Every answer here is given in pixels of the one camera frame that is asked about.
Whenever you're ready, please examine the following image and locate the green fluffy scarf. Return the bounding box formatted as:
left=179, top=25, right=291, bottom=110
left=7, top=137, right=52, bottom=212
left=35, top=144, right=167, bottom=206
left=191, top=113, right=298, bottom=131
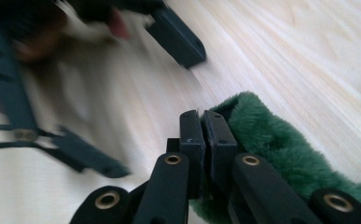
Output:
left=188, top=91, right=361, bottom=224

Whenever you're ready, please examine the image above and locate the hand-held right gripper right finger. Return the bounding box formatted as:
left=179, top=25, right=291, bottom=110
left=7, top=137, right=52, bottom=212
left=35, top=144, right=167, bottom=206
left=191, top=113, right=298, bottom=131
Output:
left=201, top=109, right=239, bottom=195

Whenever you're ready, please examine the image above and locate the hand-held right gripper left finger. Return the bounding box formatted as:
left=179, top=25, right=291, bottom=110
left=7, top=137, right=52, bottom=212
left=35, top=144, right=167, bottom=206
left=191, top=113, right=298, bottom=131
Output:
left=179, top=109, right=208, bottom=200

